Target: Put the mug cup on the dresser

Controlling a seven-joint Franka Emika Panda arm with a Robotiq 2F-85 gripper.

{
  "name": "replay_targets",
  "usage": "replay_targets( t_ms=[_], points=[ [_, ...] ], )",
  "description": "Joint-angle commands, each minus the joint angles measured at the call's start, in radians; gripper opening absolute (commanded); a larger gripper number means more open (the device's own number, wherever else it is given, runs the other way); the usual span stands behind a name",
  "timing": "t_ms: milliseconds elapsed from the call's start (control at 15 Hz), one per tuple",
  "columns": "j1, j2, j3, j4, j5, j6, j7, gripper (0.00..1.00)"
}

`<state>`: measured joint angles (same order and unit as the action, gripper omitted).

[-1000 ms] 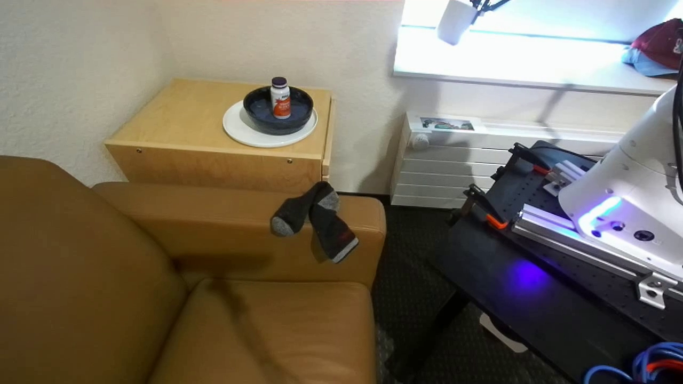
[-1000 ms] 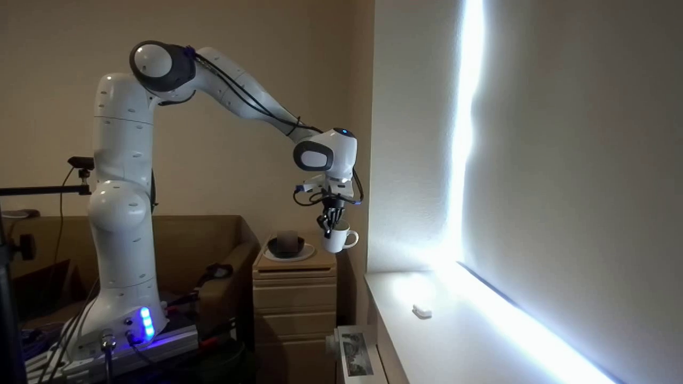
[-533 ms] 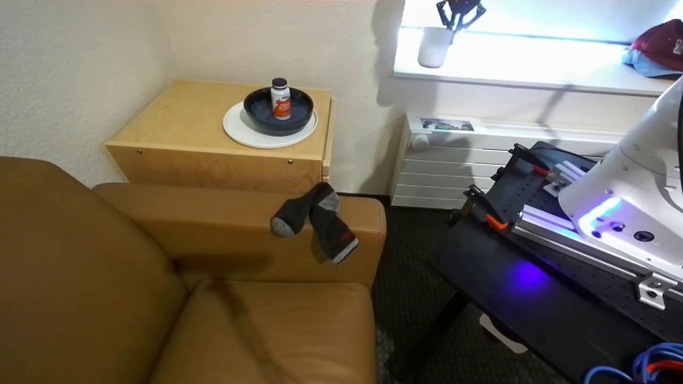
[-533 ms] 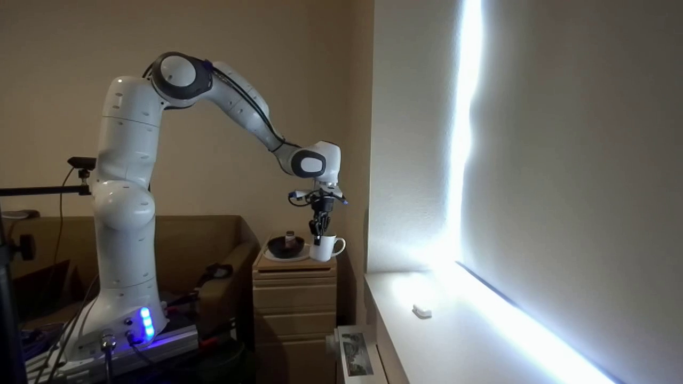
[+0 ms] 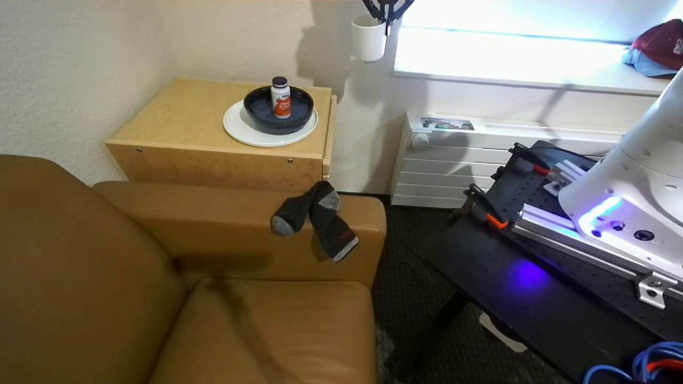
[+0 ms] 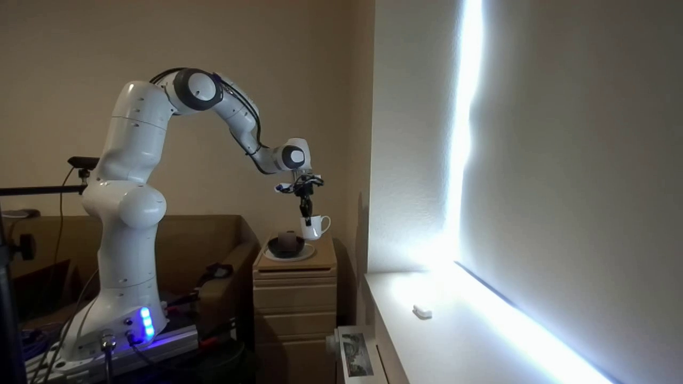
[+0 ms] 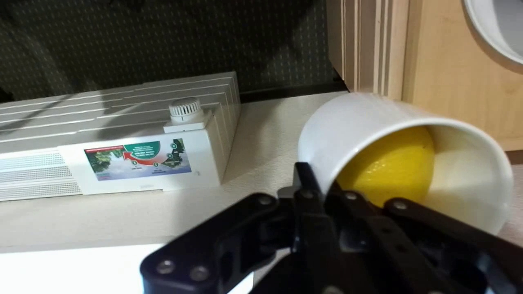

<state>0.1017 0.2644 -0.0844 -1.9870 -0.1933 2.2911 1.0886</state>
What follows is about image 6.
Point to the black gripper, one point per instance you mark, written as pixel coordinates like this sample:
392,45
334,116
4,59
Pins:
304,186

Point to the robot base platform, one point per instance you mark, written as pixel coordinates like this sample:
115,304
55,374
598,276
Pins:
113,352

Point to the white window sill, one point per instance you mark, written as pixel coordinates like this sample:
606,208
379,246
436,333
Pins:
456,342

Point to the black camera on stand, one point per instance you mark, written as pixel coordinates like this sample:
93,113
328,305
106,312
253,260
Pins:
85,163

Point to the white window blind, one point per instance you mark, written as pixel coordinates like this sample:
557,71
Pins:
584,177

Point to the light wooden dresser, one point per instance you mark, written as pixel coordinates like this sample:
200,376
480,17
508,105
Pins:
295,305

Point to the small item in bowl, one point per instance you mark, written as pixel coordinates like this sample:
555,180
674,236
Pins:
292,235

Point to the black tripod stand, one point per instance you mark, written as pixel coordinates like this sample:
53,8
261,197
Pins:
11,299

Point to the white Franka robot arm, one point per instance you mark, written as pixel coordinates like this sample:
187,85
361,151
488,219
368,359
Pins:
129,214

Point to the dark bowl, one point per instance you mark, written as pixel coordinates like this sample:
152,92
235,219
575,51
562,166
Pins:
283,247

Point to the small white object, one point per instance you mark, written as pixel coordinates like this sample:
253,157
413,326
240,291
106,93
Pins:
422,312

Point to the white mug cup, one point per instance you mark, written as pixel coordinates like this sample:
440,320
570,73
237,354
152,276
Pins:
312,227

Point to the white plate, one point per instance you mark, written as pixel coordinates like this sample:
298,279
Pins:
274,253

